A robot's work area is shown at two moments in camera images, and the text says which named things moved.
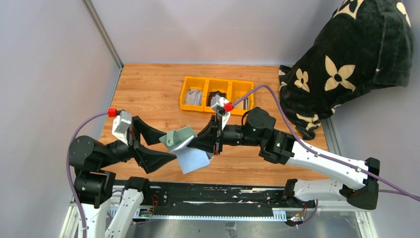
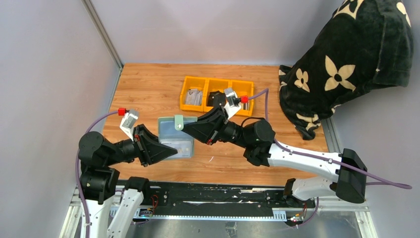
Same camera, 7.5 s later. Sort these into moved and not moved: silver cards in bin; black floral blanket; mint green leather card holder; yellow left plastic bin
Moved: mint green leather card holder
Not moved: silver cards in bin; yellow left plastic bin; black floral blanket
